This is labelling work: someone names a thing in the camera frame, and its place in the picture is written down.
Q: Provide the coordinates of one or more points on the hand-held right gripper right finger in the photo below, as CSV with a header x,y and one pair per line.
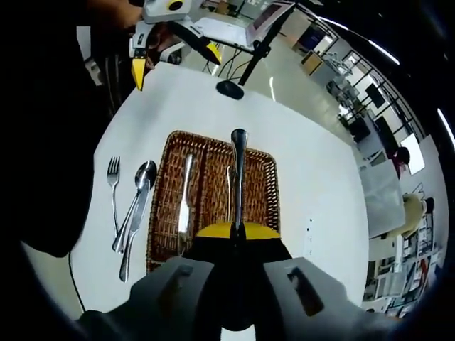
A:
x,y
277,280

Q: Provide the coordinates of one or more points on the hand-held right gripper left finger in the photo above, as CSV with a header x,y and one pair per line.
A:
x,y
170,284

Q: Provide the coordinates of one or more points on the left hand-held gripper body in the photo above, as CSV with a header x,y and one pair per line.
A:
x,y
165,10

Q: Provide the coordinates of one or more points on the steel knife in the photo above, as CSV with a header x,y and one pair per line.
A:
x,y
185,213
129,248

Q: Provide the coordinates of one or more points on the steel fork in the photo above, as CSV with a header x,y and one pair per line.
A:
x,y
113,184
229,192

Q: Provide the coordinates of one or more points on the brown wicker storage tray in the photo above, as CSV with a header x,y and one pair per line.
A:
x,y
213,170

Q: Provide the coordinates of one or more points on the white storage shelf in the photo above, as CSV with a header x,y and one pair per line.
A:
x,y
409,280

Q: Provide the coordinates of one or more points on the person's left hand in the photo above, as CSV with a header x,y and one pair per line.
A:
x,y
158,37

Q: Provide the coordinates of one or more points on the grey chest-worn device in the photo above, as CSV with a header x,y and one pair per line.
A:
x,y
92,69

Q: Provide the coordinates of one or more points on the person's black shirt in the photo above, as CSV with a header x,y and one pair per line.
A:
x,y
53,142

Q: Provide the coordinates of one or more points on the blue standing banner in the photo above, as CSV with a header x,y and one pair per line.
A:
x,y
313,35

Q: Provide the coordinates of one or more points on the wooden cabinet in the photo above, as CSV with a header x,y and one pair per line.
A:
x,y
313,62

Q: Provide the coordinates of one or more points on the white translucent desk partition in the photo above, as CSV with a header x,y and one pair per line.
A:
x,y
382,192

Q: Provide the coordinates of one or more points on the black monitor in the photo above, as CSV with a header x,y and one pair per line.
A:
x,y
375,94
384,131

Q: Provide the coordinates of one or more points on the ceiling light strip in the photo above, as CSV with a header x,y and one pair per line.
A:
x,y
384,53

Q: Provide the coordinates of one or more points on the white display screen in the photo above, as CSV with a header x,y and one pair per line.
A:
x,y
414,154

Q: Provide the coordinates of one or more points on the long curved ceiling light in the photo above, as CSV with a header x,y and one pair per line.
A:
x,y
446,122

